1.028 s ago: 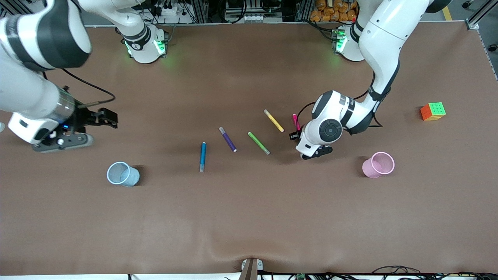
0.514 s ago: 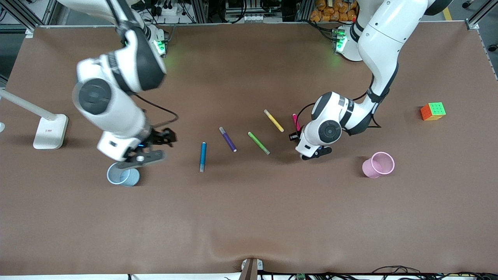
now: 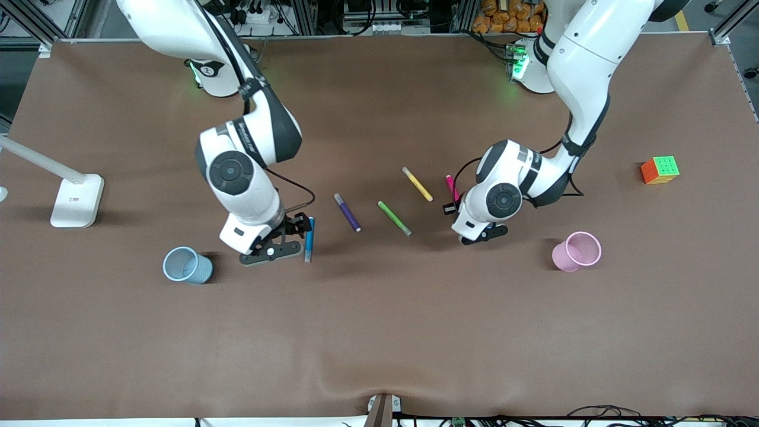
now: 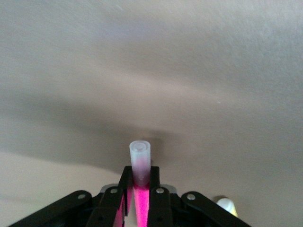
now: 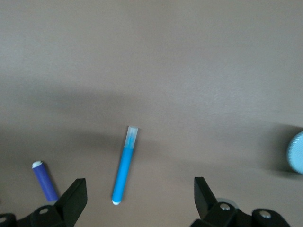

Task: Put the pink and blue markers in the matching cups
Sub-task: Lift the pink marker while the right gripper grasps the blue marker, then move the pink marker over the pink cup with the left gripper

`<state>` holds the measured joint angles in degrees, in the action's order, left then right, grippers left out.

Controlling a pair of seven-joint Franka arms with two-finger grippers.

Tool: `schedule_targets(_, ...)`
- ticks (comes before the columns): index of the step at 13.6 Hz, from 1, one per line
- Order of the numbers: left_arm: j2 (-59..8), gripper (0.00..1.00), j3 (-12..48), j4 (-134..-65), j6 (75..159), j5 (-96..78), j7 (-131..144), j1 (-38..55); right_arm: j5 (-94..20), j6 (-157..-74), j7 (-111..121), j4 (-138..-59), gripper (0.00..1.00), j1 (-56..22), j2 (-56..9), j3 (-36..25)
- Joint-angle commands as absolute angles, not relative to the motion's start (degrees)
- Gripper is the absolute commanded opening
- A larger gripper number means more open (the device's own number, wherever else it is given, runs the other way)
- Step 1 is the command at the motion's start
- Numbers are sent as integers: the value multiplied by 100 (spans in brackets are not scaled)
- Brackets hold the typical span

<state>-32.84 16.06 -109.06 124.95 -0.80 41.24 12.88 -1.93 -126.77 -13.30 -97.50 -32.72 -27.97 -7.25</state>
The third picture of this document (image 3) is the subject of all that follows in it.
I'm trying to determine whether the orange snack packets pile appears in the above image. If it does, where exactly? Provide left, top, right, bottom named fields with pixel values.
left=473, top=0, right=546, bottom=34

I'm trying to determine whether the pink mesh cup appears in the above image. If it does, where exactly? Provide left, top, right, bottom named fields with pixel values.
left=551, top=231, right=602, bottom=273

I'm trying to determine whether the colourful puzzle cube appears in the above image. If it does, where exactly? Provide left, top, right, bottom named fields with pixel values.
left=640, top=155, right=681, bottom=185

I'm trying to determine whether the purple marker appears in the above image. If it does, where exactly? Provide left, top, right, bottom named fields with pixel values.
left=333, top=193, right=362, bottom=232

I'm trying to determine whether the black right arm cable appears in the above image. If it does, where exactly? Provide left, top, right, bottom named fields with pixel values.
left=264, top=168, right=316, bottom=215

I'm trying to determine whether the green marker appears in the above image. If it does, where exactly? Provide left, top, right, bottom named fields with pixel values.
left=378, top=200, right=413, bottom=237

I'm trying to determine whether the white power strip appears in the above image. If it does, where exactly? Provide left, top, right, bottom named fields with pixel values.
left=228, top=3, right=280, bottom=26

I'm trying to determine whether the yellow marker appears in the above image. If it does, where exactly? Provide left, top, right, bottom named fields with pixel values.
left=401, top=167, right=434, bottom=203

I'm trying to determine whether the light blue mesh cup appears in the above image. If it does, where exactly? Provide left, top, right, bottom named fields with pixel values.
left=162, top=246, right=213, bottom=285

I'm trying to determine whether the metal clamp bracket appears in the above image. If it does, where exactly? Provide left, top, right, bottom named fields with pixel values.
left=366, top=393, right=402, bottom=427

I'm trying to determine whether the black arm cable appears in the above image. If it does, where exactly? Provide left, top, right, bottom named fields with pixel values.
left=264, top=168, right=316, bottom=215
left=454, top=113, right=586, bottom=197

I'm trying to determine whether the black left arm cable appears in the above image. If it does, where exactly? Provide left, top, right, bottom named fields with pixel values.
left=454, top=113, right=586, bottom=197

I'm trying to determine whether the white lamp stand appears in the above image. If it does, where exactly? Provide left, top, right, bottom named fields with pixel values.
left=0, top=135, right=105, bottom=229

